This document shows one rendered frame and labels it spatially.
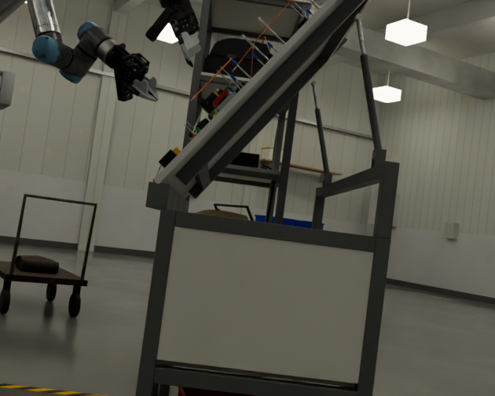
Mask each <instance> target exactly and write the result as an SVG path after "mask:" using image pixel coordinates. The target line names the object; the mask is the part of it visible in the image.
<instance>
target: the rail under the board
mask: <svg viewBox="0 0 495 396"><path fill-rule="evenodd" d="M145 206H146V207H150V208H152V209H156V210H158V211H161V209H167V210H172V211H184V212H188V207H189V202H188V201H187V200H186V199H185V198H184V197H183V196H182V195H181V194H180V193H179V192H177V191H176V190H175V189H174V188H173V187H172V186H171V185H169V184H163V183H159V184H157V183H155V182H151V181H150V182H149V183H148V192H147V198H146V205H145Z"/></svg>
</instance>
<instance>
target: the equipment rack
mask: <svg viewBox="0 0 495 396"><path fill-rule="evenodd" d="M290 1H291V0H203V3H202V9H201V14H200V26H199V28H200V31H198V39H199V40H200V42H199V45H200V46H201V50H200V52H198V53H197V54H196V55H195V60H194V67H193V73H192V84H191V90H190V95H189V106H188V112H187V119H186V121H187V122H188V123H189V124H190V125H191V126H193V127H194V126H195V124H196V121H197V119H198V117H199V115H200V112H201V109H202V108H201V106H200V105H201V104H202V103H203V102H204V101H205V100H206V99H207V97H208V96H209V95H210V94H211V93H212V92H213V91H214V92H215V93H217V92H218V91H217V90H216V88H217V89H218V90H220V89H221V90H224V89H225V88H226V87H227V86H228V84H229V82H228V81H227V80H226V79H224V78H223V77H222V76H221V75H219V74H217V75H216V76H215V77H214V78H213V79H212V80H211V81H210V82H209V83H208V84H207V82H208V81H209V80H210V79H211V78H212V77H213V76H214V75H215V74H213V73H207V72H203V71H204V58H207V55H209V53H210V46H211V36H212V33H216V34H222V35H232V36H238V37H242V34H244V35H245V36H246V37H247V38H250V39H257V38H258V39H260V40H266V41H271V42H282V41H281V40H280V39H278V38H277V37H276V36H275V35H274V34H273V33H272V32H271V31H269V30H268V29H266V27H265V26H264V25H263V24H262V23H261V22H260V21H259V17H260V18H261V19H262V20H263V21H264V22H265V23H266V24H267V25H268V26H269V27H270V28H271V29H272V30H273V31H274V32H275V33H276V34H277V35H278V36H279V37H280V38H281V39H282V40H283V41H284V42H285V43H286V42H287V41H288V40H289V39H290V38H291V37H292V36H293V35H294V34H295V33H296V32H297V31H298V30H299V28H298V27H297V26H298V25H299V23H300V22H301V21H302V20H303V19H304V18H305V17H304V15H305V13H306V16H307V17H308V18H309V13H308V12H307V11H306V9H308V10H310V9H311V6H312V5H313V3H312V2H310V1H307V0H292V1H291V2H290ZM289 2H290V3H289ZM288 3H289V4H288ZM295 3H296V4H297V5H298V6H299V7H300V8H301V9H302V10H303V11H304V12H305V13H304V12H303V11H302V10H301V9H300V8H299V7H298V6H297V5H296V4H295ZM287 4H288V5H287ZM286 5H287V6H286ZM285 6H286V8H285V9H284V10H283V11H282V12H281V10H282V9H283V8H284V7H285ZM292 6H293V7H294V8H295V9H296V10H297V11H298V12H299V13H300V14H301V15H302V16H300V15H299V14H298V13H297V12H296V11H295V10H294V9H293V8H292ZM279 13H280V15H279V16H278V17H277V18H276V19H275V17H276V16H277V15H278V14H279ZM274 19H275V21H274V22H273V23H272V24H271V25H270V23H271V22H272V21H273V20H274ZM265 29H266V30H265ZM264 30H265V31H264ZM262 33H263V34H262ZM261 34H262V35H261ZM260 35H261V36H260ZM259 36H260V37H259ZM264 36H265V37H266V39H265V38H264ZM206 84H207V85H206ZM205 85H206V86H205ZM204 86H205V87H204ZM203 87H204V88H203ZM202 88H203V89H202ZM201 89H202V90H201ZM200 90H201V91H200ZM199 91H200V92H199ZM198 92H199V93H198ZM197 93H198V94H197ZM196 94H197V95H196ZM194 95H196V97H195V98H194V99H193V96H194ZM204 98H206V99H204ZM298 99H299V92H298V93H297V94H296V95H295V96H294V97H293V98H292V99H291V100H290V101H289V102H288V103H287V104H286V105H285V106H284V107H283V108H282V112H281V116H280V124H279V129H278V134H277V145H276V152H275V161H274V170H267V169H261V168H255V167H244V166H237V165H232V164H229V165H228V166H227V167H226V168H225V169H224V170H223V171H222V172H221V173H220V174H219V175H218V177H217V178H216V179H215V180H214V181H217V182H228V183H235V184H241V185H252V186H258V187H264V188H269V187H270V182H271V181H272V180H275V186H274V193H273V201H272V206H271V210H270V214H269V222H268V223H272V221H273V209H274V203H275V196H276V191H277V187H279V188H278V194H277V205H276V212H275V219H274V224H280V225H282V223H283V217H284V205H285V199H286V192H287V186H288V174H289V168H290V162H291V155H292V143H293V137H294V131H295V119H296V112H297V106H298ZM287 111H288V120H287V126H286V133H285V139H284V151H283V157H282V164H281V170H280V171H279V166H280V160H281V148H282V141H283V136H284V124H285V117H286V112H287ZM188 123H186V126H187V127H188V128H189V129H190V130H192V129H193V128H192V127H191V126H190V125H189V124H188ZM187 127H185V136H184V141H183V147H182V149H183V148H184V147H185V146H186V145H187V144H188V143H189V142H190V141H191V140H190V139H189V135H188V134H189V133H190V130H189V129H188V128H187ZM219 176H221V177H219ZM249 180H250V181H249Z"/></svg>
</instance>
